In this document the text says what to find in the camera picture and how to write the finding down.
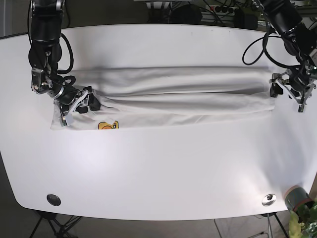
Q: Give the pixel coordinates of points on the white graphic T-shirt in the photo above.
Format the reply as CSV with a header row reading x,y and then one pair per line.
x,y
173,96

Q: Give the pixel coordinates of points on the black table grommet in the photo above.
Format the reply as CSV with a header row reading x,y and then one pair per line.
x,y
53,200

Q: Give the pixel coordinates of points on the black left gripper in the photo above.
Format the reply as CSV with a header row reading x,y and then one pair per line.
x,y
300,83

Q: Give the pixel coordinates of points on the black tripod stand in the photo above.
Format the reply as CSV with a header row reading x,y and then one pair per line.
x,y
60,230

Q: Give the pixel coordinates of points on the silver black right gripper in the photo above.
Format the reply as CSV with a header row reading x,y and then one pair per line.
x,y
61,89

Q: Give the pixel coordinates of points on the silver table grommet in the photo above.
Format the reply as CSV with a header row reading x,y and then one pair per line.
x,y
268,200

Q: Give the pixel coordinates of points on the potted green plant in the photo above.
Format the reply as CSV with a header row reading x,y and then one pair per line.
x,y
303,213

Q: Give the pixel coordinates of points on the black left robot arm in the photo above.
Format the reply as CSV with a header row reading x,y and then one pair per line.
x,y
299,41

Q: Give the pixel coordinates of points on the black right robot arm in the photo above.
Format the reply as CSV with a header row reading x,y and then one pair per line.
x,y
44,33

